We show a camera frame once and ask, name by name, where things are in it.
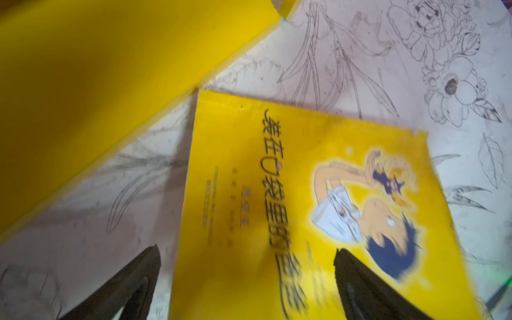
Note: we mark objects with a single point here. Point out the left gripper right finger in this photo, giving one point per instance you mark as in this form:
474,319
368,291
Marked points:
364,295

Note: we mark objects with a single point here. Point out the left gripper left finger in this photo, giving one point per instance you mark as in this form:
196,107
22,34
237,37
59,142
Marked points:
128,293

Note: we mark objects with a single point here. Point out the yellow book with cartoon face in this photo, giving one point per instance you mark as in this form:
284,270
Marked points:
273,192

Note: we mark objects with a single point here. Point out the yellow shelf with blue board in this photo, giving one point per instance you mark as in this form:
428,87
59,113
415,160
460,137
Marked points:
78,78

